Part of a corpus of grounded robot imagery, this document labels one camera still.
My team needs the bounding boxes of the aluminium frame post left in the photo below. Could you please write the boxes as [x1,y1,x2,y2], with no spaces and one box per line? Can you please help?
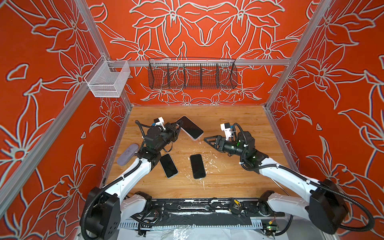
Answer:
[75,1,132,110]

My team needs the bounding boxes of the white slotted cable duct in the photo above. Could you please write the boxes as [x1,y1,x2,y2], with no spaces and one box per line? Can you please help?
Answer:
[118,219,264,231]

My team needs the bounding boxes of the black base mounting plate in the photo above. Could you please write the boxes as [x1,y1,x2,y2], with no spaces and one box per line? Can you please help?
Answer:
[140,198,285,218]

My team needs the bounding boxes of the aluminium frame post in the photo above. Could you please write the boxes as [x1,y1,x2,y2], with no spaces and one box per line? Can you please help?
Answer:
[264,0,332,110]
[75,1,132,110]

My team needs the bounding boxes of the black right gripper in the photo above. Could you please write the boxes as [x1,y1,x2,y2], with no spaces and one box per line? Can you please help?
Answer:
[204,135,249,159]

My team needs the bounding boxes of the aluminium horizontal back rail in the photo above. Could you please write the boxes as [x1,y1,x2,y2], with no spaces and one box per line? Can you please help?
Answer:
[106,59,291,68]

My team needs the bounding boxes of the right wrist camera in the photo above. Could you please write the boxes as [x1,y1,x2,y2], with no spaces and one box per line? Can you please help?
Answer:
[220,123,236,141]

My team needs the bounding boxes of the aluminium frame post right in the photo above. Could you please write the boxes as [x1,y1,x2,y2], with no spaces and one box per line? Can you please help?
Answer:
[264,0,332,110]

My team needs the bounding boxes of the black wire basket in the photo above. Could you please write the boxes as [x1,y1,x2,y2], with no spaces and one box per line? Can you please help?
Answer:
[148,57,239,90]

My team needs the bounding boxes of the white wire basket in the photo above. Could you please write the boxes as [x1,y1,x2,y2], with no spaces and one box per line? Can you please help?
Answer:
[85,56,131,98]

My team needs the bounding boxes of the green circuit board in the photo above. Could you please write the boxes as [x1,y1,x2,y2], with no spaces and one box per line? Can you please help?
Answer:
[261,223,279,237]

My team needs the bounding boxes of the aluminium left side rail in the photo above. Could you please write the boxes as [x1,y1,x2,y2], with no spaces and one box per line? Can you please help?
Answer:
[1,83,89,217]

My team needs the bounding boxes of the lavender grey phone case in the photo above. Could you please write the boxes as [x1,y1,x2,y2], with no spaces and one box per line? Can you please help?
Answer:
[117,144,139,166]

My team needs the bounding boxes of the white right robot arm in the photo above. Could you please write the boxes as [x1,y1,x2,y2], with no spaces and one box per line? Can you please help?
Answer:
[204,123,375,235]

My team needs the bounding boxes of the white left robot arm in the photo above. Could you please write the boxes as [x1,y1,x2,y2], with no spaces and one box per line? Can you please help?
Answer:
[80,118,183,240]

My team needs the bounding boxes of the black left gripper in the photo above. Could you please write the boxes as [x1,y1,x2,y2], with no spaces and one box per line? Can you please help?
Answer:
[155,120,182,154]

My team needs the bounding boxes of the black phone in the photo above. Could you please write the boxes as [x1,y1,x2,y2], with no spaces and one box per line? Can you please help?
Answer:
[160,154,179,179]
[190,154,206,179]
[178,116,204,141]

